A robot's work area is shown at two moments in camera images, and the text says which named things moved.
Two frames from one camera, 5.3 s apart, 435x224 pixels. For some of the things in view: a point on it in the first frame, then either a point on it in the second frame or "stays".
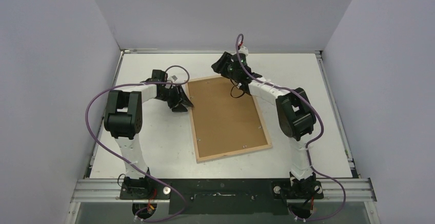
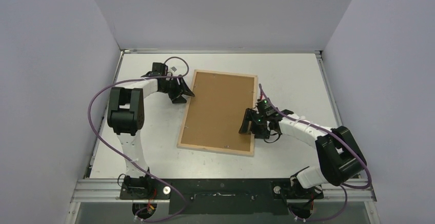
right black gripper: x=224 y=64 -> x=253 y=122
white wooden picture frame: x=226 y=155 -> x=211 y=148
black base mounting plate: x=223 y=196 stays
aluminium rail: x=89 y=190 stays
